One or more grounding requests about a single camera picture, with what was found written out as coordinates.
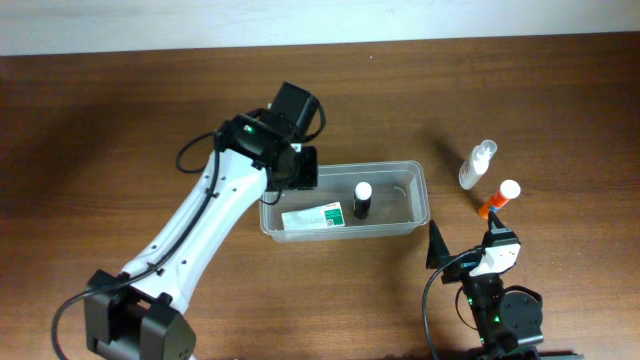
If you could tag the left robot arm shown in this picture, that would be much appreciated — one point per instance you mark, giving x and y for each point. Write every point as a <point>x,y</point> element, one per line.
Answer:
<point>139,313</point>

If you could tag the clear plastic container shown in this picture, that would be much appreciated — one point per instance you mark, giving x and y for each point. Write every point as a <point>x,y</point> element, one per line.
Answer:
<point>399,202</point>

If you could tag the white green medicine box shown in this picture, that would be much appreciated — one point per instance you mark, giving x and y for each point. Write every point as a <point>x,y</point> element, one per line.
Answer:
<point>320,217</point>

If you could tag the white spray bottle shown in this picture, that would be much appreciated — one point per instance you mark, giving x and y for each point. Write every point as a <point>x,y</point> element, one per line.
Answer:
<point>476,164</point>

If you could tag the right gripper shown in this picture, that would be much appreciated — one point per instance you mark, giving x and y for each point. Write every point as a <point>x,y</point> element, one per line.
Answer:
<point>438,249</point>

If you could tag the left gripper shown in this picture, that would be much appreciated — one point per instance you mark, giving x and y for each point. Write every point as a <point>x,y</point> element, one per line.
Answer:
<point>310,176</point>

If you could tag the dark bottle white cap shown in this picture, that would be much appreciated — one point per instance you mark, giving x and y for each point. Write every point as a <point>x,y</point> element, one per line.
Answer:
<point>362,200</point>

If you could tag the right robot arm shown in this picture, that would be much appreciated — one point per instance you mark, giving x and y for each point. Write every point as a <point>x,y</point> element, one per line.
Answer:
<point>507,319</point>

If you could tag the orange tube white cap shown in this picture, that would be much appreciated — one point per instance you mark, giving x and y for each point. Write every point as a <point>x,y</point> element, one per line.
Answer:
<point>508,190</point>

